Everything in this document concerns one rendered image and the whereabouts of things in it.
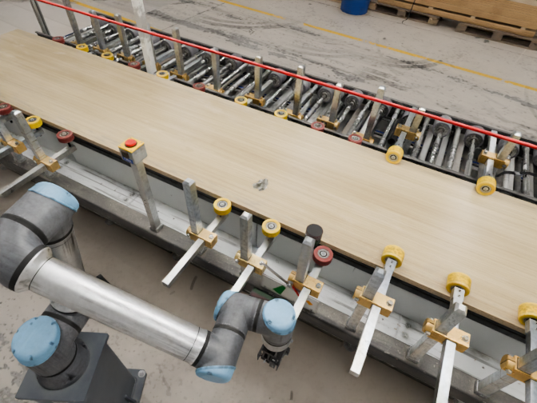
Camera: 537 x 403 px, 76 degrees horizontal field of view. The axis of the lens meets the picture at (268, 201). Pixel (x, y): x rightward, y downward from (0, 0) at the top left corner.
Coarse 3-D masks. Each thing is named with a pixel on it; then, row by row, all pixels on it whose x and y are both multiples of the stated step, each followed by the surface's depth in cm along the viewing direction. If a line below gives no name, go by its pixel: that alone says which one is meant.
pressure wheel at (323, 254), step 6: (318, 246) 142; (324, 246) 142; (318, 252) 140; (324, 252) 140; (330, 252) 140; (318, 258) 138; (324, 258) 138; (330, 258) 138; (318, 264) 139; (324, 264) 138
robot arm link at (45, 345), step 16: (32, 320) 119; (48, 320) 119; (64, 320) 123; (16, 336) 116; (32, 336) 116; (48, 336) 116; (64, 336) 121; (16, 352) 113; (32, 352) 113; (48, 352) 114; (64, 352) 122; (32, 368) 116; (48, 368) 119; (64, 368) 125
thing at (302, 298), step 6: (312, 270) 139; (318, 270) 139; (312, 276) 138; (306, 288) 134; (300, 294) 132; (306, 294) 132; (300, 300) 130; (306, 300) 133; (294, 306) 128; (300, 306) 129
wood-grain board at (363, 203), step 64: (0, 64) 232; (64, 64) 236; (64, 128) 188; (128, 128) 191; (192, 128) 194; (256, 128) 196; (256, 192) 162; (320, 192) 164; (384, 192) 166; (448, 192) 168; (448, 256) 142; (512, 256) 144; (512, 320) 125
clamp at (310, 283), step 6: (288, 276) 137; (294, 276) 136; (294, 282) 136; (300, 282) 134; (306, 282) 134; (312, 282) 134; (318, 282) 135; (300, 288) 136; (312, 288) 133; (312, 294) 135; (318, 294) 133
